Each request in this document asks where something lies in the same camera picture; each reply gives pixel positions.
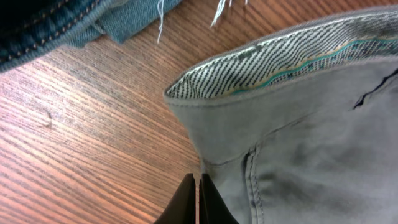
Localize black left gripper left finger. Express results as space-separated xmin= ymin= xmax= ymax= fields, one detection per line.
xmin=154 ymin=174 xmax=196 ymax=224

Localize grey cotton shorts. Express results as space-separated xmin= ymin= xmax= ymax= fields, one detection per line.
xmin=164 ymin=5 xmax=397 ymax=223

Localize folded blue denim shorts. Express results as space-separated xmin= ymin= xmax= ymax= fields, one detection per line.
xmin=1 ymin=0 xmax=181 ymax=72

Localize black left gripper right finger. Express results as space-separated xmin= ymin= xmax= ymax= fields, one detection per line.
xmin=199 ymin=174 xmax=238 ymax=224

